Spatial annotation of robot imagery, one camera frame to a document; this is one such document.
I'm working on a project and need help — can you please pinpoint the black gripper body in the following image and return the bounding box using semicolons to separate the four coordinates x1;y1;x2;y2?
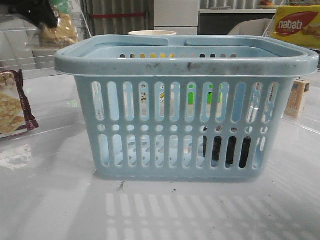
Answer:
8;0;58;28

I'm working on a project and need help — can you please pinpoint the packaged bread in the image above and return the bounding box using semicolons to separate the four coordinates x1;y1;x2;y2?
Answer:
38;13;78;47

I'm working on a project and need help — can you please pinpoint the dark tissue pack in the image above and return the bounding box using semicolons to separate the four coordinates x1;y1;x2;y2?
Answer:
202;136;252;168

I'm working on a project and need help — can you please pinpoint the light blue plastic basket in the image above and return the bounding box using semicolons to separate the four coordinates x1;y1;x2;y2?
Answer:
53;34;320;183

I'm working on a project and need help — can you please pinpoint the clear acrylic left display shelf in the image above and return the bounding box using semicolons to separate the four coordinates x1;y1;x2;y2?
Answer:
0;12;94;143

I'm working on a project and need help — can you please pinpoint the clear acrylic display shelf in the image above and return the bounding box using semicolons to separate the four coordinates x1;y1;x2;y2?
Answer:
0;12;94;143
259;18;320;136

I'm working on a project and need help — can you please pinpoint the yellow popcorn paper cup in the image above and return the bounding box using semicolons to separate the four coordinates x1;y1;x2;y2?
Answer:
128;30;178;118

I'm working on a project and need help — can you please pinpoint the brown cracker snack bag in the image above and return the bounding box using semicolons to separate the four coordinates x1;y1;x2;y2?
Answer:
0;69;39;139

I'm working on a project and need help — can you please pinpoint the fruit plate on counter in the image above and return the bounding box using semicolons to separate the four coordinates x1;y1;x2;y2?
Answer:
258;0;278;10

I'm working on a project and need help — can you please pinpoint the yellow nabati wafer box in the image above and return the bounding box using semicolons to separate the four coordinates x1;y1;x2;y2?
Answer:
270;5;320;49

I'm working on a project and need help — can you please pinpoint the small beige carton box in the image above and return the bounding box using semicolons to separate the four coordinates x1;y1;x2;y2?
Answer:
284;79;311;119

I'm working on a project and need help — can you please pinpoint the clear acrylic right display shelf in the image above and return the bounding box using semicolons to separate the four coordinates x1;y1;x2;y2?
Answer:
259;18;320;136

